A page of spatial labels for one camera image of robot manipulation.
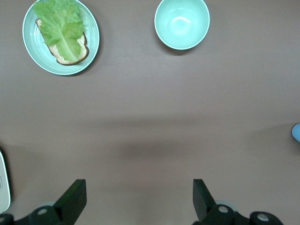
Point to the mint green bowl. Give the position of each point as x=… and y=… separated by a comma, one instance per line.
x=181, y=23

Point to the green lettuce leaf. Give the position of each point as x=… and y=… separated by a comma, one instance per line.
x=63, y=28

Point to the mint green plate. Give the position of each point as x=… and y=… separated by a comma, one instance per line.
x=35, y=51

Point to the cream toaster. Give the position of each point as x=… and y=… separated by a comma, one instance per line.
x=4, y=182

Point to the brown table cover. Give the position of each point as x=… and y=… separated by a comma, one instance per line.
x=150, y=93

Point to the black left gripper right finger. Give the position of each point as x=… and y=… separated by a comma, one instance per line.
x=202, y=201

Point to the bread slice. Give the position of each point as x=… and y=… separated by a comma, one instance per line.
x=83, y=55

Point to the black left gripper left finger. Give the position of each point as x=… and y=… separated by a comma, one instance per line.
x=70, y=201

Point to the blue cup with paper wad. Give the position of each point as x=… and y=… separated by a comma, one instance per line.
x=296, y=132

